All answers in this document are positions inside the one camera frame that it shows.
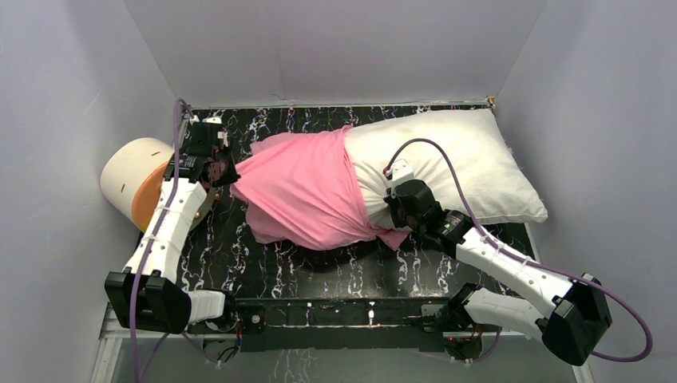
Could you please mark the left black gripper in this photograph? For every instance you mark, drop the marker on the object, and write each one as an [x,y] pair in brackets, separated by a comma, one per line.
[223,171]

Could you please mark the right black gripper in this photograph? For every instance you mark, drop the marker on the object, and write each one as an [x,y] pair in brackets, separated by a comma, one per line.
[393,200]

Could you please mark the white pillow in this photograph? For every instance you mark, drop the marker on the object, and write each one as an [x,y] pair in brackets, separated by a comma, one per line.
[459,154]

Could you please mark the pink pillowcase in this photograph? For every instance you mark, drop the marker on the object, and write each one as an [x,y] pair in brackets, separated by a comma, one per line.
[302,187]

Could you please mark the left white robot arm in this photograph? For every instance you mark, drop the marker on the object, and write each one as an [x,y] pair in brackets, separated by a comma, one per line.
[144,294]

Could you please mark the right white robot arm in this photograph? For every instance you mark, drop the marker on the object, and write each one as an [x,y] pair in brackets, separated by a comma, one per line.
[567,315]

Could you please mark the white orange yellow cylinder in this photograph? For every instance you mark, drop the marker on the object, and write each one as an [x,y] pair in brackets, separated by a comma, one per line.
[132,180]

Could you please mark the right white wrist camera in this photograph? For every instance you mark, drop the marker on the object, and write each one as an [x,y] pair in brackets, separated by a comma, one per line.
[397,173]

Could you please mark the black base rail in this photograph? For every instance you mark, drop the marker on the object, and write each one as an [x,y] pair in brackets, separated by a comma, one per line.
[344,323]

